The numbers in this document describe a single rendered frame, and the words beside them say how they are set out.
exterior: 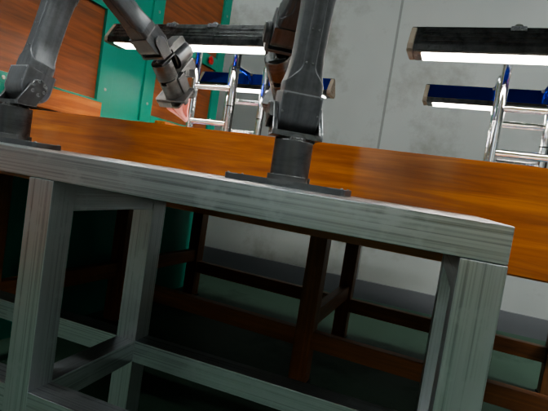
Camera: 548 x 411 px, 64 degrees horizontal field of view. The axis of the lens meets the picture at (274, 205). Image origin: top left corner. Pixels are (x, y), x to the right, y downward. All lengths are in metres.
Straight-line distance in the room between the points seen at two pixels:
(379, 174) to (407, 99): 2.14
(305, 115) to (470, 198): 0.32
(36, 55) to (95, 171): 0.46
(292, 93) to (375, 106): 2.28
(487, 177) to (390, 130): 2.13
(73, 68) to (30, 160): 1.09
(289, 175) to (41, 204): 0.36
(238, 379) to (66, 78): 1.25
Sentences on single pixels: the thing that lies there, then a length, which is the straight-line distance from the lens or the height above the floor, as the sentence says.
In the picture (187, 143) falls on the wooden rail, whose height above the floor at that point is 0.73.
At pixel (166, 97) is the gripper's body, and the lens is 1.33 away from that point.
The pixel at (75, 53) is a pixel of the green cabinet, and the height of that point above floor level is 1.01.
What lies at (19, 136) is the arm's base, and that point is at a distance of 1.03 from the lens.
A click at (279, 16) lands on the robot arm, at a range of 0.93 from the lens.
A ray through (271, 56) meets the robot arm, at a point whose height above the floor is 0.94.
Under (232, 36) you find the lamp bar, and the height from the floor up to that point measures 1.07.
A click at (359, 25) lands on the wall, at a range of 3.14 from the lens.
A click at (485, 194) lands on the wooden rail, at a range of 0.83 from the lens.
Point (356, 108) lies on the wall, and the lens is 2.99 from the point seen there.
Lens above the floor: 0.68
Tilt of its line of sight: 3 degrees down
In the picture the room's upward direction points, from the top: 9 degrees clockwise
